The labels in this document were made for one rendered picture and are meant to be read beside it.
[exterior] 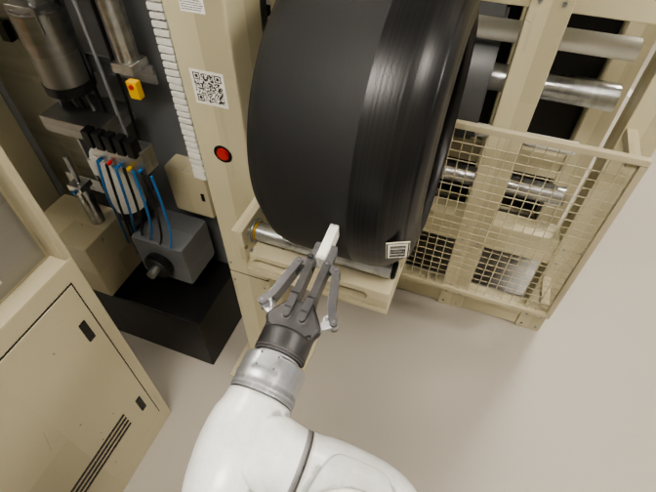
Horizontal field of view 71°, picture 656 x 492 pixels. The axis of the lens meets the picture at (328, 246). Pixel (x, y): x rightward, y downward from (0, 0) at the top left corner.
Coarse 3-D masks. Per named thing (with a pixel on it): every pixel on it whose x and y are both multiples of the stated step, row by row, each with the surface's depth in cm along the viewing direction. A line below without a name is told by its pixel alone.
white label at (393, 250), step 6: (390, 246) 77; (396, 246) 77; (402, 246) 77; (408, 246) 77; (390, 252) 79; (396, 252) 79; (402, 252) 79; (408, 252) 79; (390, 258) 81; (396, 258) 81
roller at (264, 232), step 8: (264, 224) 108; (256, 232) 108; (264, 232) 107; (272, 232) 107; (264, 240) 108; (272, 240) 107; (280, 240) 106; (288, 248) 107; (296, 248) 106; (304, 248) 105; (344, 264) 103; (352, 264) 102; (360, 264) 102; (392, 264) 100; (368, 272) 103; (376, 272) 101; (384, 272) 101; (392, 272) 100
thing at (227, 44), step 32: (224, 0) 78; (256, 0) 87; (192, 32) 84; (224, 32) 81; (256, 32) 90; (192, 64) 89; (224, 64) 86; (192, 96) 94; (224, 128) 98; (224, 160) 105; (224, 192) 113; (224, 224) 122; (256, 288) 140; (288, 288) 156; (256, 320) 155
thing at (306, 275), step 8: (312, 256) 72; (312, 264) 72; (304, 272) 71; (312, 272) 73; (304, 280) 70; (296, 288) 70; (304, 288) 71; (296, 296) 68; (288, 304) 68; (288, 312) 67
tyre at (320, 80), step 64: (320, 0) 66; (384, 0) 65; (448, 0) 65; (256, 64) 72; (320, 64) 65; (384, 64) 63; (448, 64) 65; (256, 128) 72; (320, 128) 67; (384, 128) 64; (448, 128) 108; (256, 192) 81; (320, 192) 72; (384, 192) 69; (384, 256) 81
